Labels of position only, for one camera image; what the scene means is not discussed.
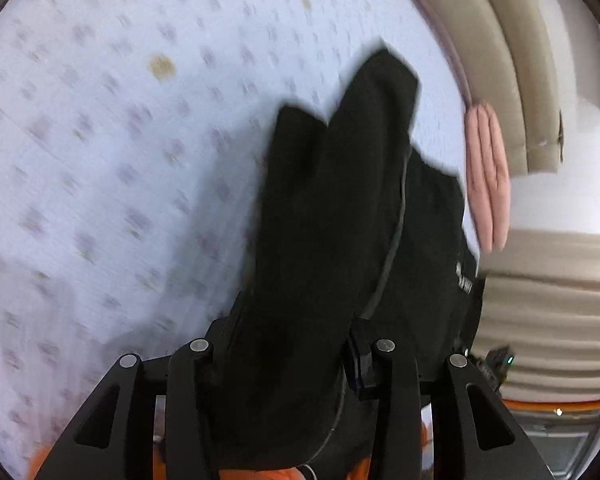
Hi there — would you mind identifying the black sweatshirt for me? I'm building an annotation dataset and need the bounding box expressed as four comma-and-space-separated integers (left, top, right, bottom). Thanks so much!
211, 49, 477, 479

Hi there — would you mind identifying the orange clothing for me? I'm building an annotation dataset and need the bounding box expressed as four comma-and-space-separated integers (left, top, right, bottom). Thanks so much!
26, 408, 432, 480

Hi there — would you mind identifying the beige curtain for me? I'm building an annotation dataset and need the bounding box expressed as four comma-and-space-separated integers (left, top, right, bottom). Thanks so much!
472, 230, 600, 403

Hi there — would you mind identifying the folded pink blanket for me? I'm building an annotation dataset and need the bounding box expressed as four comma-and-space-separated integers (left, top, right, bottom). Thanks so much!
465, 103, 512, 255

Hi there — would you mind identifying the beige padded headboard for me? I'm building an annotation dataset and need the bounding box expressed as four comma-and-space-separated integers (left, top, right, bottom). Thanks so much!
414, 0, 564, 177

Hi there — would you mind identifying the patterned lilac bed sheet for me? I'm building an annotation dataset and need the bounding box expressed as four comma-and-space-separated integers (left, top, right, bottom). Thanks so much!
0, 0, 465, 479

